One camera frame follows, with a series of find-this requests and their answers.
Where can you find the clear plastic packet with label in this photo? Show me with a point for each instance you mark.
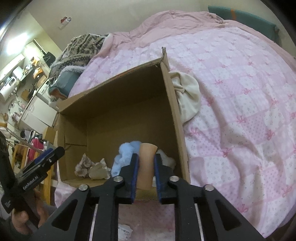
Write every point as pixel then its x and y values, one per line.
pixel 124 232

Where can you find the red bag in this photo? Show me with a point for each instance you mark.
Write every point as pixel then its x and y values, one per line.
pixel 38 144

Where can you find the white washing machine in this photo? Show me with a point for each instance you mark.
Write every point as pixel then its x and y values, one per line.
pixel 43 92

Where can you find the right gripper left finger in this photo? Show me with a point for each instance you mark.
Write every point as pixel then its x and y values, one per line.
pixel 128 188

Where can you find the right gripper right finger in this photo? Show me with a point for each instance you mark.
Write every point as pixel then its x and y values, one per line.
pixel 162 174

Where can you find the beige lace scrunchie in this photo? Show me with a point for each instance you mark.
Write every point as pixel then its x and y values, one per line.
pixel 83 167

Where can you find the patterned knit blanket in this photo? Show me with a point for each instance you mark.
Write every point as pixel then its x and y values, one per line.
pixel 77 54

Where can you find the light blue plush toy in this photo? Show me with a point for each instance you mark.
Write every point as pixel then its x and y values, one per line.
pixel 125 152

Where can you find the person's left hand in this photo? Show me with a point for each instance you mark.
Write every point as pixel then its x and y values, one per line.
pixel 20 219

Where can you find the cream cloth bundle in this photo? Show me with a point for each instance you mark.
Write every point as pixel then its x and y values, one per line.
pixel 188 94

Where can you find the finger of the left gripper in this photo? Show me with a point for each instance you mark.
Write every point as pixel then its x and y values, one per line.
pixel 57 153
pixel 45 156

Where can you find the white kitchen cabinet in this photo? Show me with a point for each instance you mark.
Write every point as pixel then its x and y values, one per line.
pixel 37 116

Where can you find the brown cardboard box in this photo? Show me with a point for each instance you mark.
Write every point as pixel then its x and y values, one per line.
pixel 137 105

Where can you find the wooden chair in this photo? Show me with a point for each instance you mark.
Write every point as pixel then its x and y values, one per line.
pixel 24 158

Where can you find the teal cushion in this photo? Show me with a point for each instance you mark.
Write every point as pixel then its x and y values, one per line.
pixel 261 25

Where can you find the white fluffy soft item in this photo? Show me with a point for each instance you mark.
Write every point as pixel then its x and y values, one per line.
pixel 166 161

